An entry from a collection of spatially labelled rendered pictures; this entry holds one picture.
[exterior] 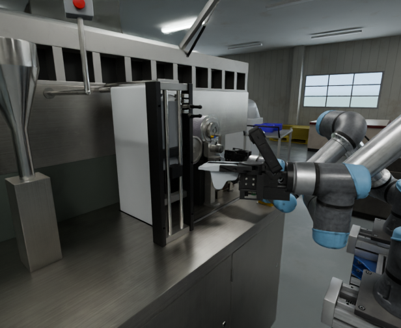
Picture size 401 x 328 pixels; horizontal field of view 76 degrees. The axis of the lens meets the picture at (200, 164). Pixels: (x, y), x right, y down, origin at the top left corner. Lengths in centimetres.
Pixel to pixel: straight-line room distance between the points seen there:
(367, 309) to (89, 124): 115
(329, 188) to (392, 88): 904
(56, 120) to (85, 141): 14
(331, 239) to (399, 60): 912
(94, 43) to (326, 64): 906
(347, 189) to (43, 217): 80
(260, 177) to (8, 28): 93
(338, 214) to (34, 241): 80
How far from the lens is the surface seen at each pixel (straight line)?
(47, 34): 116
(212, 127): 117
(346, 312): 101
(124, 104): 105
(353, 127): 110
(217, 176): 59
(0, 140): 109
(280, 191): 61
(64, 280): 87
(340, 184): 61
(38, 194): 86
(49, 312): 79
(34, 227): 89
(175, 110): 88
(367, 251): 146
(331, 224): 64
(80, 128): 117
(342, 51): 985
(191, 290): 90
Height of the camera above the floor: 139
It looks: 14 degrees down
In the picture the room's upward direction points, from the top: straight up
